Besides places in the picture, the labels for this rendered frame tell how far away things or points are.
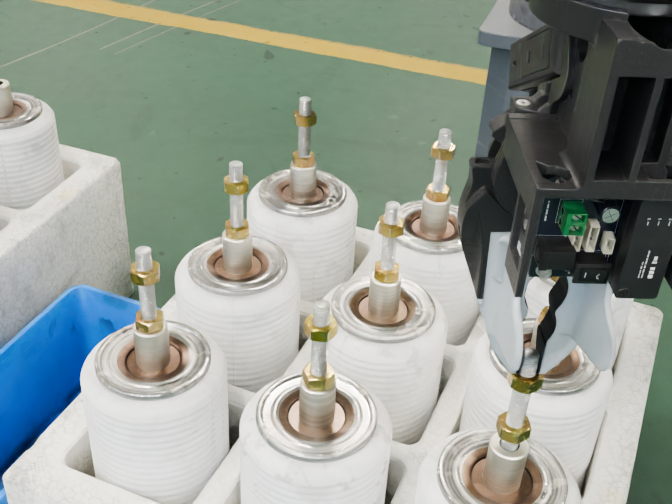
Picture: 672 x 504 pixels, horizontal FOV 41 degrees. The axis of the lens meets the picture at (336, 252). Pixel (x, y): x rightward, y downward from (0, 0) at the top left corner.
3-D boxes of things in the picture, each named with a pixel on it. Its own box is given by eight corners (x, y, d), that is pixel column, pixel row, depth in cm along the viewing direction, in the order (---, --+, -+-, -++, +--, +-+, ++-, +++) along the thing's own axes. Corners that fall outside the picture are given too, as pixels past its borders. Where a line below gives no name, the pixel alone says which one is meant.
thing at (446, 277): (448, 438, 79) (476, 274, 69) (346, 407, 82) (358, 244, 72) (474, 370, 87) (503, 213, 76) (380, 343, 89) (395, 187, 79)
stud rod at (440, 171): (439, 218, 73) (450, 134, 68) (427, 215, 73) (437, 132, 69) (442, 212, 73) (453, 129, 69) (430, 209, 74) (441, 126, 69)
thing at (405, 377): (422, 530, 71) (450, 360, 61) (302, 517, 72) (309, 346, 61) (424, 440, 79) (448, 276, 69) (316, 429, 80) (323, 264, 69)
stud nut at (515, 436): (490, 435, 50) (492, 424, 49) (500, 416, 51) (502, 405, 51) (524, 448, 49) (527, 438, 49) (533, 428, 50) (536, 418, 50)
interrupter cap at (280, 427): (330, 486, 52) (330, 478, 51) (230, 427, 55) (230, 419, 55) (399, 412, 57) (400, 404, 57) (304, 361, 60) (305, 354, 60)
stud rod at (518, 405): (496, 454, 51) (518, 354, 47) (502, 442, 52) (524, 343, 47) (513, 461, 51) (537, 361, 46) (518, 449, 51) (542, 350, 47)
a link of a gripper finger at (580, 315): (555, 436, 44) (587, 286, 38) (530, 354, 49) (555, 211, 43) (619, 435, 44) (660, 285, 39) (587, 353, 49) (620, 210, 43)
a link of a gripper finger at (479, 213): (448, 298, 44) (479, 140, 39) (444, 279, 45) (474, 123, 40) (542, 302, 45) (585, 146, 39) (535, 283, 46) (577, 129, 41)
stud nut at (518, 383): (501, 385, 48) (503, 374, 47) (511, 366, 49) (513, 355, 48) (536, 398, 47) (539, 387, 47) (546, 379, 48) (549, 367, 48)
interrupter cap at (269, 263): (222, 312, 64) (222, 305, 64) (169, 261, 69) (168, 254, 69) (307, 276, 68) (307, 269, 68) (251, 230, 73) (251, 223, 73)
